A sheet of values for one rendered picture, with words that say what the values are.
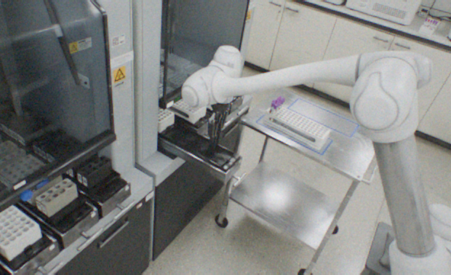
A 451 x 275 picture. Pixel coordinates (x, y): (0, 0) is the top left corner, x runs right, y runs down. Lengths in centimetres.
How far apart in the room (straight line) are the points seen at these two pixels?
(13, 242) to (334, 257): 175
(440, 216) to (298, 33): 260
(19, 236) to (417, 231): 110
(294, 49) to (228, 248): 222
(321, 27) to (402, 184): 265
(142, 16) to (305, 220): 139
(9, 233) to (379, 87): 104
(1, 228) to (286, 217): 136
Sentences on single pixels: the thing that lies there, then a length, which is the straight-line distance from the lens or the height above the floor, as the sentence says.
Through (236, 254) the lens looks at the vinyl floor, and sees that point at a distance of 215.
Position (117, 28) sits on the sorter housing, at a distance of 111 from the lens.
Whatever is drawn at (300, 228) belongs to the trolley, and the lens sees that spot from 200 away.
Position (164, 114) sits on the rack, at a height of 86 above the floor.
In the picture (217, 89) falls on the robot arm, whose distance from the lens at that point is 112.
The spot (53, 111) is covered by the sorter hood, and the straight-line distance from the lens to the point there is 104.
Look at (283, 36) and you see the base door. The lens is 370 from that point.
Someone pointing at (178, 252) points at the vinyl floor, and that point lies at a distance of 211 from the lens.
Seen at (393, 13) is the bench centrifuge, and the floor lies 97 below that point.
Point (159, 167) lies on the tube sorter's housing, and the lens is 149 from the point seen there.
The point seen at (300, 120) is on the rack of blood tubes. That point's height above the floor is 88.
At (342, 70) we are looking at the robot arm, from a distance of 110.
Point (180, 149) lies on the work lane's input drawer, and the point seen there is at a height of 80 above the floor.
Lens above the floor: 177
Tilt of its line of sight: 38 degrees down
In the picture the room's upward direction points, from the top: 11 degrees clockwise
